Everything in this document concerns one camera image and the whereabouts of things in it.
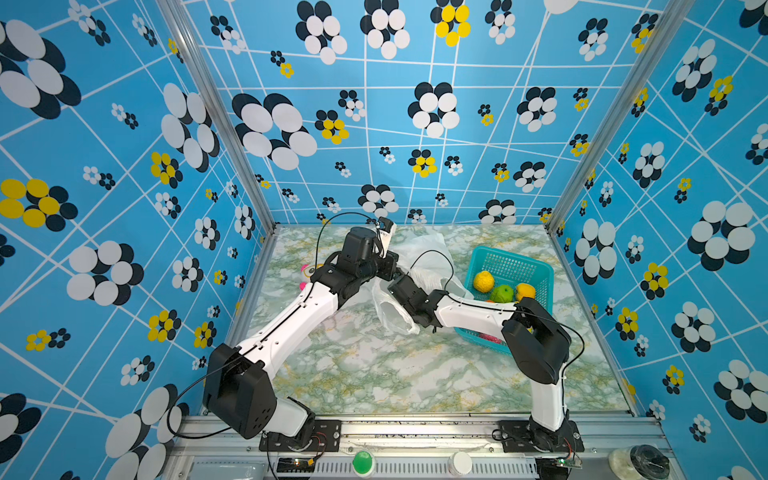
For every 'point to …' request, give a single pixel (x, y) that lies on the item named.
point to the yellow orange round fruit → (524, 290)
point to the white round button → (460, 463)
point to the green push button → (362, 462)
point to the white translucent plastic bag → (426, 258)
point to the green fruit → (502, 294)
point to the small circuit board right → (555, 468)
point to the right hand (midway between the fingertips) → (424, 287)
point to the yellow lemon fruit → (484, 281)
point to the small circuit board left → (295, 465)
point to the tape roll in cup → (639, 462)
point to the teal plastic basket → (509, 268)
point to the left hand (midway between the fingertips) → (397, 252)
